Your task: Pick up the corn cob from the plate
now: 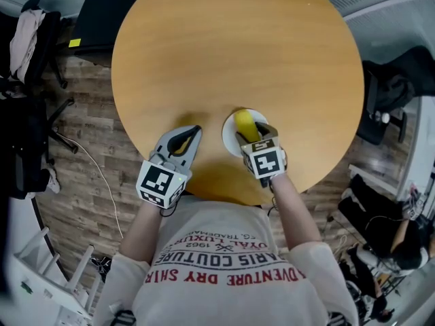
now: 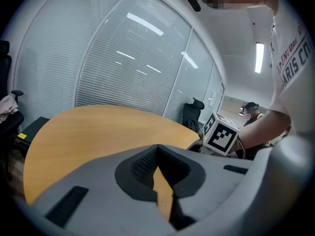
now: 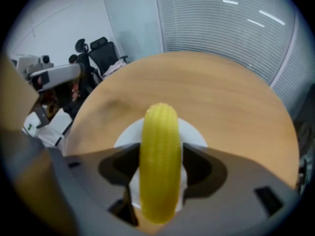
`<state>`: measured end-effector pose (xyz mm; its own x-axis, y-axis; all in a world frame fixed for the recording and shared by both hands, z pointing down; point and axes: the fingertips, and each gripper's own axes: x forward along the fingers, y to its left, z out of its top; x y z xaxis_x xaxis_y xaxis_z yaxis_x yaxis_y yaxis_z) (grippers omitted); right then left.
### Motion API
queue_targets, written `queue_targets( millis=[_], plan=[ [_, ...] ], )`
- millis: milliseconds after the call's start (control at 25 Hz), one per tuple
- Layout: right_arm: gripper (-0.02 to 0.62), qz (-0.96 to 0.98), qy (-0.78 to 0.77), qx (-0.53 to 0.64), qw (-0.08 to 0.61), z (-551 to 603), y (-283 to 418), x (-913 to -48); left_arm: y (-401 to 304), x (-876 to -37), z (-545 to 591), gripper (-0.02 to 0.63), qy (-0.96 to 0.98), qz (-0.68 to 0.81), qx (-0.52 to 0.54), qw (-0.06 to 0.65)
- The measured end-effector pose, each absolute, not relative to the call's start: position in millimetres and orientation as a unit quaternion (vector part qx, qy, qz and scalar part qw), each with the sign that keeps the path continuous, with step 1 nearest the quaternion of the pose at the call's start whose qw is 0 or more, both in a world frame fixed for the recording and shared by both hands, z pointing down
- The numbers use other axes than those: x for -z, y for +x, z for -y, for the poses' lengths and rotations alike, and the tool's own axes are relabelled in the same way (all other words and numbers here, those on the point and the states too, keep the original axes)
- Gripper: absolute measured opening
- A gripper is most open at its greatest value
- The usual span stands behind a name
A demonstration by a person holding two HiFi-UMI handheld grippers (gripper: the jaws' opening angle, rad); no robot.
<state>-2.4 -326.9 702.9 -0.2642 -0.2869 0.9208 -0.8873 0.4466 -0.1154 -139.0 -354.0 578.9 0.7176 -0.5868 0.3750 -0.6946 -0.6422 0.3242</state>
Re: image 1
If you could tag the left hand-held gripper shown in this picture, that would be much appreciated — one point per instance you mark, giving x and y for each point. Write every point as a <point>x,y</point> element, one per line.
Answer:
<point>159,182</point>

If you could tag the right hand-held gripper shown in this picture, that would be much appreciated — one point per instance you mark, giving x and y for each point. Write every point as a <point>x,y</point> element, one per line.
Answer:
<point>266,161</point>

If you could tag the yellow banana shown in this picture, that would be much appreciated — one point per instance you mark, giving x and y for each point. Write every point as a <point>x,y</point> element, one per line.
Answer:
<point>246,126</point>

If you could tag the white plate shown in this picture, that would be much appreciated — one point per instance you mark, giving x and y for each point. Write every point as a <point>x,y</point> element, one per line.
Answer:
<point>229,138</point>

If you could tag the person's left forearm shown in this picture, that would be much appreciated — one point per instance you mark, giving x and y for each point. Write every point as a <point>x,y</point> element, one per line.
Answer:
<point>144,233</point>

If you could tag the person's right forearm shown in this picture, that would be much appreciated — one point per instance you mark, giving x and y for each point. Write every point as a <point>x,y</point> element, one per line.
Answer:
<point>295,216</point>

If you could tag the round wooden table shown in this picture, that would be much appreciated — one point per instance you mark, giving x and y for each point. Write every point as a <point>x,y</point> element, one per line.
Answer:
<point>238,53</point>

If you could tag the clear water bottle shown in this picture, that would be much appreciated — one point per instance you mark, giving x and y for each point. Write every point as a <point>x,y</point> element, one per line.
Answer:
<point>383,117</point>

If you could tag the black computer tower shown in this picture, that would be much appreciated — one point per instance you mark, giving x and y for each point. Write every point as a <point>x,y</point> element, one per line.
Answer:
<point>98,29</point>

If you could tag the person's white printed t-shirt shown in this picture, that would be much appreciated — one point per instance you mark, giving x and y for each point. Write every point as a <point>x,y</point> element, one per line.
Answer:
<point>224,284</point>

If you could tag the black bag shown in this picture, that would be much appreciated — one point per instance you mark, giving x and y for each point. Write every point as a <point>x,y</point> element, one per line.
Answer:
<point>396,90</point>

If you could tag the white desk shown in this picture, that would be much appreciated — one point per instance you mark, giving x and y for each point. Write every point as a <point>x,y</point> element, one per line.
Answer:
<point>418,148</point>

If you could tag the pink garment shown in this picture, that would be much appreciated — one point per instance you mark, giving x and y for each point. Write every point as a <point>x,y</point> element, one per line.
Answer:
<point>25,42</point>

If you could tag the white furniture frame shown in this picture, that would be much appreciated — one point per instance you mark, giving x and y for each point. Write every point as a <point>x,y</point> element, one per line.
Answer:
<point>40,290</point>

